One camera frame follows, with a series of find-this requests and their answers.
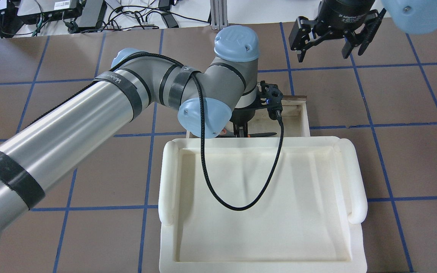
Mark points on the grey electronics box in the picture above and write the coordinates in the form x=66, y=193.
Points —
x=33, y=11

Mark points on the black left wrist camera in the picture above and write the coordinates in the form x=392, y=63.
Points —
x=271, y=99

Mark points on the aluminium frame post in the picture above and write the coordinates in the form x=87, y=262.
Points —
x=218, y=14

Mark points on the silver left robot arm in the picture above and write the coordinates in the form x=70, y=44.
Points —
x=33, y=161

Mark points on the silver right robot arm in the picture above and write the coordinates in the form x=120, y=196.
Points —
x=411, y=16

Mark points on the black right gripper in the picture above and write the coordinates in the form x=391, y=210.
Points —
x=343, y=15

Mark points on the black laptop power brick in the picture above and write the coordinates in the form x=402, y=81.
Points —
x=92, y=16

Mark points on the brown paper table mat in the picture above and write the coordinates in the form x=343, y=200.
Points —
x=103, y=216

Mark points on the orange handled black scissors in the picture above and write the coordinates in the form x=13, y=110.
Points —
x=229, y=134

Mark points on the white drawer with handle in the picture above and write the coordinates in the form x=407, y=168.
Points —
x=290, y=117

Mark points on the cream plastic tray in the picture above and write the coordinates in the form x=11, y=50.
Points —
x=308, y=220

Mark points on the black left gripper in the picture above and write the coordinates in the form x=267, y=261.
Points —
x=240, y=116

